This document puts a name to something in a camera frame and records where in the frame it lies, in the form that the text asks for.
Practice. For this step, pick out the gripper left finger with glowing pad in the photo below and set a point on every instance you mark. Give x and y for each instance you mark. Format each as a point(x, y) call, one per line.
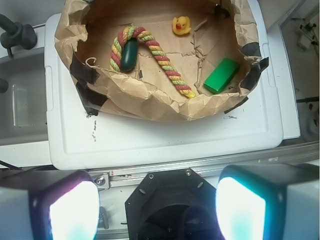
point(48, 205)

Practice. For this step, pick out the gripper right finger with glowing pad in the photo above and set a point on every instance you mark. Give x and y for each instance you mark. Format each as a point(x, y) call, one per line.
point(269, 202)

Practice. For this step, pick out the yellow rubber duck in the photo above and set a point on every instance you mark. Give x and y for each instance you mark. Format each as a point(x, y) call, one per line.
point(181, 25)

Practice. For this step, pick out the green rectangular block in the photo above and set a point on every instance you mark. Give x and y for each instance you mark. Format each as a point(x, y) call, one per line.
point(222, 75)

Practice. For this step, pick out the black clamp knob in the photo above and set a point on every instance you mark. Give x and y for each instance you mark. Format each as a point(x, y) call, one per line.
point(16, 34)

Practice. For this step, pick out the dark green oval object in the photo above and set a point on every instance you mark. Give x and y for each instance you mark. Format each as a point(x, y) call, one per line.
point(129, 55)

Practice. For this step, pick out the crumpled brown paper bag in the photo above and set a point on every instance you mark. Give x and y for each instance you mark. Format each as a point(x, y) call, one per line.
point(219, 29)

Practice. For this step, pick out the aluminium extrusion rail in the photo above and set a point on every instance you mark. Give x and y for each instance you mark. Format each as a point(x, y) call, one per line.
point(106, 178)

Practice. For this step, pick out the black octagonal mount plate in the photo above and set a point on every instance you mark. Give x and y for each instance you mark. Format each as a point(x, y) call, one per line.
point(173, 207)

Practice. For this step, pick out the multicolour twisted rope toy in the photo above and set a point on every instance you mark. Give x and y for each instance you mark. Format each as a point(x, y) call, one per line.
point(140, 33)

